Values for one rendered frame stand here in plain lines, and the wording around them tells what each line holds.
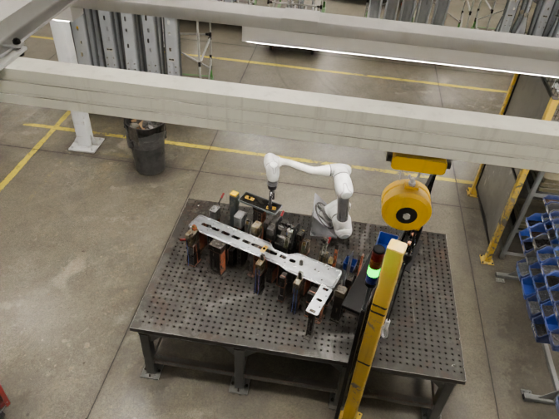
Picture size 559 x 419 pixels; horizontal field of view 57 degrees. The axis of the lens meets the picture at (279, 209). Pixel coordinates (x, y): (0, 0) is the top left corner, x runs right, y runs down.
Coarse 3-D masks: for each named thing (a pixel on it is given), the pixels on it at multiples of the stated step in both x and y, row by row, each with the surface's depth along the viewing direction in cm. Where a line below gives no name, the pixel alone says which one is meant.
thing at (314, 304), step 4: (320, 288) 402; (328, 288) 403; (316, 292) 399; (320, 292) 400; (324, 292) 400; (328, 292) 400; (316, 296) 396; (320, 296) 396; (324, 296) 397; (328, 296) 397; (312, 300) 393; (316, 300) 393; (324, 300) 394; (312, 304) 390; (316, 304) 390; (320, 304) 390; (308, 308) 387; (312, 308) 387; (316, 308) 387; (320, 308) 387; (312, 312) 385; (316, 312) 385
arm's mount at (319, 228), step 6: (318, 198) 500; (318, 204) 493; (324, 204) 505; (318, 210) 487; (312, 216) 499; (318, 216) 480; (312, 222) 491; (318, 222) 479; (324, 222) 486; (312, 228) 485; (318, 228) 484; (324, 228) 483; (330, 228) 488; (312, 234) 490; (318, 234) 489; (324, 234) 489; (330, 234) 488
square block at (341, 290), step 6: (336, 288) 395; (342, 288) 396; (336, 294) 396; (342, 294) 393; (336, 300) 400; (342, 300) 397; (336, 306) 404; (336, 312) 408; (342, 312) 414; (330, 318) 417; (336, 318) 413
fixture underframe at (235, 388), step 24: (144, 336) 413; (168, 360) 435; (192, 360) 436; (240, 360) 414; (312, 360) 400; (240, 384) 438; (288, 384) 429; (312, 384) 425; (336, 384) 426; (432, 384) 434; (456, 384) 393; (336, 408) 433; (432, 408) 418
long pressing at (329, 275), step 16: (192, 224) 449; (208, 224) 451; (224, 224) 451; (224, 240) 437; (240, 240) 438; (256, 240) 439; (272, 256) 426; (288, 256) 427; (304, 256) 427; (304, 272) 414; (320, 272) 415; (336, 272) 416
